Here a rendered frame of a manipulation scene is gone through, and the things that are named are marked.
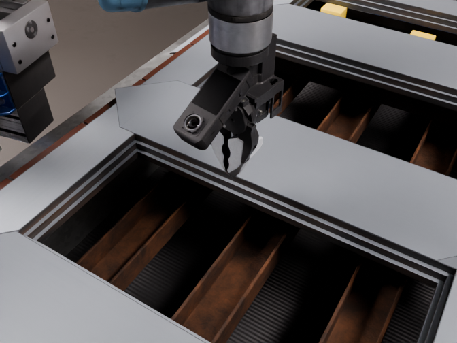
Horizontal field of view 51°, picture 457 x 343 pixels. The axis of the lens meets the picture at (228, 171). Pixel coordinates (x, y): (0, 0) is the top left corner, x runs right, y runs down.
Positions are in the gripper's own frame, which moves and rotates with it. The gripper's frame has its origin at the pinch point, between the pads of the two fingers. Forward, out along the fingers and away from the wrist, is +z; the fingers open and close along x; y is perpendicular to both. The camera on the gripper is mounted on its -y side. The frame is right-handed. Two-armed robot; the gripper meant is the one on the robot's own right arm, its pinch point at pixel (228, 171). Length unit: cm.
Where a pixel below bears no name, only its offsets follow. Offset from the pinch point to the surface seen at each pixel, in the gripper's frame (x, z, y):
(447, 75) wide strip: -11, 6, 56
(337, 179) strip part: -10.3, 5.8, 14.9
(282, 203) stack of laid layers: -6.2, 7.1, 5.8
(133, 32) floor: 189, 91, 125
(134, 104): 29.9, 5.6, 6.5
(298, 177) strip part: -5.5, 5.8, 11.0
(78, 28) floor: 217, 91, 106
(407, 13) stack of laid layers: 11, 8, 82
